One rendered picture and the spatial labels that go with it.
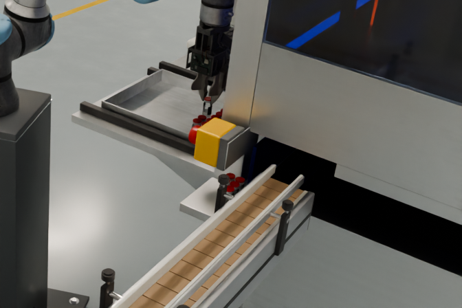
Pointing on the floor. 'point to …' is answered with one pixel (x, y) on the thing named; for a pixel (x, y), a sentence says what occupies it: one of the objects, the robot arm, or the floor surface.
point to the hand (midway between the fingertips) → (210, 96)
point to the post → (247, 53)
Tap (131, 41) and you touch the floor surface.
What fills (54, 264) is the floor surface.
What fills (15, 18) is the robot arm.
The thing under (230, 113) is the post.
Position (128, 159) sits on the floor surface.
